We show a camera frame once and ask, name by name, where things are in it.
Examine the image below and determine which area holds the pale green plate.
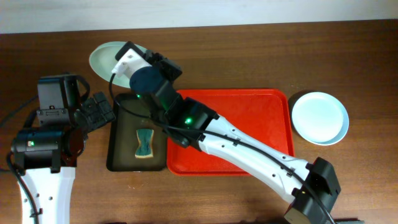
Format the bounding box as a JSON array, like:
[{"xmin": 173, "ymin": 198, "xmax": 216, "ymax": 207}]
[{"xmin": 89, "ymin": 41, "xmax": 130, "ymax": 88}]

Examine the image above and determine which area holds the green yellow sponge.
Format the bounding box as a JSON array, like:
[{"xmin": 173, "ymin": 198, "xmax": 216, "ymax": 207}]
[{"xmin": 135, "ymin": 129, "xmax": 154, "ymax": 159}]

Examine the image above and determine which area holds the light blue plate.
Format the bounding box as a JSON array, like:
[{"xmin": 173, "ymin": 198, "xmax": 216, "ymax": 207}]
[{"xmin": 291, "ymin": 91, "xmax": 349, "ymax": 146}]

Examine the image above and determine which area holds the white plate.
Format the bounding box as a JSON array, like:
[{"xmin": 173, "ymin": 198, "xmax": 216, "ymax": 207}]
[{"xmin": 306, "ymin": 105, "xmax": 349, "ymax": 146}]

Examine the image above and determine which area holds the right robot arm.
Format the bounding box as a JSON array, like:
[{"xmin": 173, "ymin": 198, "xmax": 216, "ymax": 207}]
[{"xmin": 112, "ymin": 42, "xmax": 341, "ymax": 223}]

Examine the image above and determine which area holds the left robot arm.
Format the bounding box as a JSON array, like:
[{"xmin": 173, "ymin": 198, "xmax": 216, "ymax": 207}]
[{"xmin": 6, "ymin": 74, "xmax": 116, "ymax": 223}]

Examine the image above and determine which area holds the black plastic tray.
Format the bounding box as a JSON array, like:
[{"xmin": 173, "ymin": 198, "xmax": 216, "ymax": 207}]
[{"xmin": 106, "ymin": 103, "xmax": 167, "ymax": 172}]

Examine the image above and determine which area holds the red plastic tray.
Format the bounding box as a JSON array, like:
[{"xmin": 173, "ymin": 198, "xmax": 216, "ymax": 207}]
[{"xmin": 167, "ymin": 89, "xmax": 295, "ymax": 176}]

